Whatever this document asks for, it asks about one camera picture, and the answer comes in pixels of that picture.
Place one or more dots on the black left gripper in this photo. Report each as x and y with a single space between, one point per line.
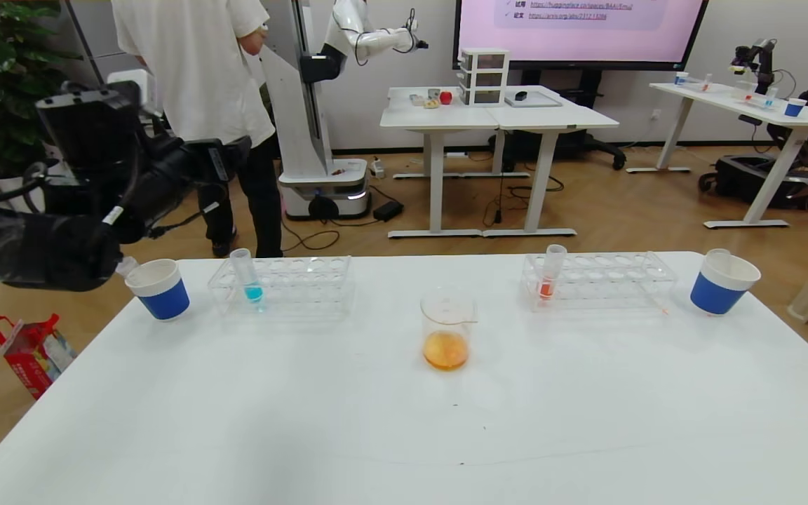
219 166

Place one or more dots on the red pigment test tube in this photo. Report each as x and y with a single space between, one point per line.
550 280
127 266

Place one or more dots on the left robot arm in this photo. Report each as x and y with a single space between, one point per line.
60 238

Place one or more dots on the black background robot arm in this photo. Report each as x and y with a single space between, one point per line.
755 59

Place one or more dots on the blue pigment test tube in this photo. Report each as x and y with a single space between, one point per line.
251 287

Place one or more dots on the clear acrylic tube rack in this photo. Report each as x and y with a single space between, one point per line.
292 287
600 284

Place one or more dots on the clear glass beaker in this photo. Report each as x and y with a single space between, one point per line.
448 347

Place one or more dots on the tall white robot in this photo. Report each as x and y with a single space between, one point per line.
299 105

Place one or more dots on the person in white shirt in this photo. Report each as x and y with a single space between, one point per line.
193 63

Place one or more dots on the black power adapter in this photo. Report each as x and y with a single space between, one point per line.
388 210

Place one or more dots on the blue white paper cup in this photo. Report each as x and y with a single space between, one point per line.
719 291
158 298

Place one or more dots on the white drawer organizer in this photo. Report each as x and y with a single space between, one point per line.
485 77

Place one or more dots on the red gift bag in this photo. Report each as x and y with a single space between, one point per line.
29 358

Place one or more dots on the grey flat tray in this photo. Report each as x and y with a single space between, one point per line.
534 99

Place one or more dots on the long white desk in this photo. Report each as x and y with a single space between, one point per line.
726 102

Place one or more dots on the small blue cup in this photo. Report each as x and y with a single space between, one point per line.
795 107

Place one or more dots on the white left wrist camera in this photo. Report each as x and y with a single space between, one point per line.
134 88

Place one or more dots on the wall display screen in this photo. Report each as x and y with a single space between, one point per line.
586 28

